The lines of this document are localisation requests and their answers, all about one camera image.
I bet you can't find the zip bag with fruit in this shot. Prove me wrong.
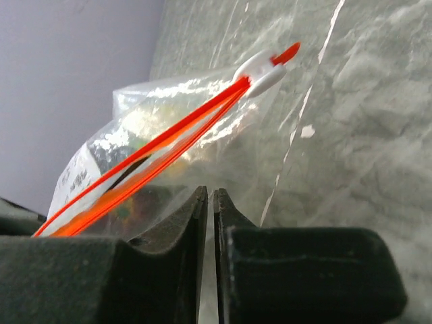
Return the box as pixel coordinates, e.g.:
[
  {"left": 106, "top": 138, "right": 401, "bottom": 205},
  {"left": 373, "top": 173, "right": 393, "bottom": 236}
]
[{"left": 34, "top": 42, "right": 301, "bottom": 237}]

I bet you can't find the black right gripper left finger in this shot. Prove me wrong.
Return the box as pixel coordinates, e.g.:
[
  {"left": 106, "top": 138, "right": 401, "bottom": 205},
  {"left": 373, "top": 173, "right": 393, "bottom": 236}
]
[{"left": 1, "top": 186, "right": 208, "bottom": 323}]

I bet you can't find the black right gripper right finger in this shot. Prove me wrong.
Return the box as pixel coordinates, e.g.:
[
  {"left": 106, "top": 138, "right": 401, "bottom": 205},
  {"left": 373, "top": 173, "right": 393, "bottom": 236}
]
[{"left": 213, "top": 189, "right": 408, "bottom": 323}]

